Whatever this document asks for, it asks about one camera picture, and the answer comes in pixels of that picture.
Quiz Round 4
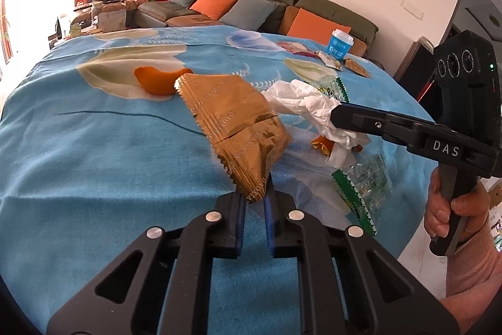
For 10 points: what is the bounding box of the pink snack wrapper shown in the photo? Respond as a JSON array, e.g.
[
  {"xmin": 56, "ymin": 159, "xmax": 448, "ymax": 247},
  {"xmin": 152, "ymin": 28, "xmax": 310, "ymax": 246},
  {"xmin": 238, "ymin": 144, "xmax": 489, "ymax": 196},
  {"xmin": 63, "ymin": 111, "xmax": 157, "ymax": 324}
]
[{"xmin": 278, "ymin": 41, "xmax": 319, "ymax": 58}]

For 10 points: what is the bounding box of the white wall outlet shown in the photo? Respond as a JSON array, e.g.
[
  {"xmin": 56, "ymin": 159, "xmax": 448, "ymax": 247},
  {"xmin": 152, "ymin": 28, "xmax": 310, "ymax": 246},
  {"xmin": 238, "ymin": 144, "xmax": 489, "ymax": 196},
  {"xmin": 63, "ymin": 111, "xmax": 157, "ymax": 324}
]
[{"xmin": 404, "ymin": 0, "xmax": 425, "ymax": 19}]

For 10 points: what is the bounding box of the large orange peel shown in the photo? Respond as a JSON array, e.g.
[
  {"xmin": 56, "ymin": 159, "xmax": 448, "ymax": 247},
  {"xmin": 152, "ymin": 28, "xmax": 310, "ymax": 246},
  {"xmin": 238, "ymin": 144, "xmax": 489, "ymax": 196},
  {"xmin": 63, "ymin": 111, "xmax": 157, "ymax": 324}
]
[{"xmin": 133, "ymin": 66, "xmax": 193, "ymax": 96}]

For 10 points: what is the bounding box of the gold snack wrapper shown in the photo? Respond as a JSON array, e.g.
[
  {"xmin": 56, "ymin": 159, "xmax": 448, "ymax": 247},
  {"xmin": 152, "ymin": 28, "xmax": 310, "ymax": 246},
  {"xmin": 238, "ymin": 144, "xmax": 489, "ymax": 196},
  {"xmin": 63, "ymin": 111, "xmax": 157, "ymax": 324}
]
[{"xmin": 174, "ymin": 73, "xmax": 293, "ymax": 204}]

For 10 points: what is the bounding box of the brown snack wrapper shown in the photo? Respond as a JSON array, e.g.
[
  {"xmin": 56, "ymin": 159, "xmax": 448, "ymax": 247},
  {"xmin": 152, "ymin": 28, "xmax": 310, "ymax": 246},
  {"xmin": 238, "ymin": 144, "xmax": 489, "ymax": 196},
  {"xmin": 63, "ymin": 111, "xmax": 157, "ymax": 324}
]
[{"xmin": 343, "ymin": 58, "xmax": 371, "ymax": 78}]

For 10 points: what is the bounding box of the blue printed blanket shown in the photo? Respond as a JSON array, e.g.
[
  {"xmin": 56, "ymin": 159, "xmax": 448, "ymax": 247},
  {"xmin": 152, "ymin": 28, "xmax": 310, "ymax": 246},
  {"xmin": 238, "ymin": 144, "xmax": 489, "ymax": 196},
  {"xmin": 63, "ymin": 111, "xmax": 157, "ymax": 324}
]
[{"xmin": 0, "ymin": 25, "xmax": 436, "ymax": 335}]

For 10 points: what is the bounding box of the green clear plastic wrapper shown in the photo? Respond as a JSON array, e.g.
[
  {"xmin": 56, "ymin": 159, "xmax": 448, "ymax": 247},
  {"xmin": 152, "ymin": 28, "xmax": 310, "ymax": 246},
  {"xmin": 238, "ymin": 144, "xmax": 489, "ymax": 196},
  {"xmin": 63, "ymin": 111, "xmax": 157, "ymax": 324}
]
[
  {"xmin": 331, "ymin": 154, "xmax": 393, "ymax": 235},
  {"xmin": 310, "ymin": 78, "xmax": 350, "ymax": 102}
]

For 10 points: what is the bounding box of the white tissue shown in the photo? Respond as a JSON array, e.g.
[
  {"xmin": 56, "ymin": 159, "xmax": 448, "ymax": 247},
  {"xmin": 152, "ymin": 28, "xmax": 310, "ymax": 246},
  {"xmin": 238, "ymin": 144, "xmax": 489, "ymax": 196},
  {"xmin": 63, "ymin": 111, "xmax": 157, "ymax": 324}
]
[{"xmin": 261, "ymin": 80, "xmax": 371, "ymax": 168}]

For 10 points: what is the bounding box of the coffee table with jars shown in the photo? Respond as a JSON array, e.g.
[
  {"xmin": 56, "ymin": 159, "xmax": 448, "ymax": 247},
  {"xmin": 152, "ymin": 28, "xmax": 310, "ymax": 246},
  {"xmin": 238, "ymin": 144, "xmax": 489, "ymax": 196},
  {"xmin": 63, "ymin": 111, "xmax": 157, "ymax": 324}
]
[{"xmin": 47, "ymin": 0, "xmax": 138, "ymax": 47}]

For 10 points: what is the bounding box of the person's right hand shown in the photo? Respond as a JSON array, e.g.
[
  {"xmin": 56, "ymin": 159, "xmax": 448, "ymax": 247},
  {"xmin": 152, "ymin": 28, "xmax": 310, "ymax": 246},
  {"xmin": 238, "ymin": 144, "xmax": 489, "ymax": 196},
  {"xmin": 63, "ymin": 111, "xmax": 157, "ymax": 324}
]
[{"xmin": 424, "ymin": 166, "xmax": 491, "ymax": 241}]

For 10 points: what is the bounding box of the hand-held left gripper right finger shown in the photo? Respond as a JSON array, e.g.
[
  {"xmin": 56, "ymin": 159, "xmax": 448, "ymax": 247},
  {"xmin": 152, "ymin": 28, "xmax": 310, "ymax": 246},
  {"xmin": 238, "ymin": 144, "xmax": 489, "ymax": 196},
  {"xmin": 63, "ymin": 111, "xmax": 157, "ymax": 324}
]
[{"xmin": 264, "ymin": 178, "xmax": 460, "ymax": 335}]

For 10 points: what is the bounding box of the window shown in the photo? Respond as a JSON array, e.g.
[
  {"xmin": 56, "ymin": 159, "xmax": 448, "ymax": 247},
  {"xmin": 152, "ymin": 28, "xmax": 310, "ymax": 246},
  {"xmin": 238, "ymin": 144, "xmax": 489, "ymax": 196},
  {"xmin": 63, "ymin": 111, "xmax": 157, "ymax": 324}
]
[{"xmin": 0, "ymin": 0, "xmax": 87, "ymax": 65}]

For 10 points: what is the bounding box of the blue and white cup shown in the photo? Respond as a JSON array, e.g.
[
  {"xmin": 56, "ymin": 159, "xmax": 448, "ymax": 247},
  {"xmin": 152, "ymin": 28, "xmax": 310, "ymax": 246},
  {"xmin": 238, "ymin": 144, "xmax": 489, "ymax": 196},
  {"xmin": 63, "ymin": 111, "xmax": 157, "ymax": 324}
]
[{"xmin": 327, "ymin": 29, "xmax": 355, "ymax": 60}]

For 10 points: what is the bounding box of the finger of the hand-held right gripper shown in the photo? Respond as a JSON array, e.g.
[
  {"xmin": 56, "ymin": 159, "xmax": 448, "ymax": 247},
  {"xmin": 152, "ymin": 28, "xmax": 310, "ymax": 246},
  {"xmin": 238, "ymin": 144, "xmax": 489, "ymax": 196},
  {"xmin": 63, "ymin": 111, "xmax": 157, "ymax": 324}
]
[
  {"xmin": 330, "ymin": 104, "xmax": 412, "ymax": 149},
  {"xmin": 340, "ymin": 102, "xmax": 398, "ymax": 119}
]

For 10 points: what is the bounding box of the small orange peel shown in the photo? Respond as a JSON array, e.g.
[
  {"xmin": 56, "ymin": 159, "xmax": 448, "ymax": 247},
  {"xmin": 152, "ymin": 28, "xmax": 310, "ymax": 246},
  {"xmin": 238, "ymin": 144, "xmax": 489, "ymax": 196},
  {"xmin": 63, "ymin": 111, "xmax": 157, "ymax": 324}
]
[{"xmin": 312, "ymin": 137, "xmax": 334, "ymax": 156}]

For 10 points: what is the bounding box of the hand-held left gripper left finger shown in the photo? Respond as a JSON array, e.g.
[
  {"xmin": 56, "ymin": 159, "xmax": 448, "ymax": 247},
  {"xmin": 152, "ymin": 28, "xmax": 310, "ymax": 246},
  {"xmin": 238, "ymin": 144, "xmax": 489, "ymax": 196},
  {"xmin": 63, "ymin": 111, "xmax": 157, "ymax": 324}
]
[{"xmin": 46, "ymin": 192, "xmax": 248, "ymax": 335}]

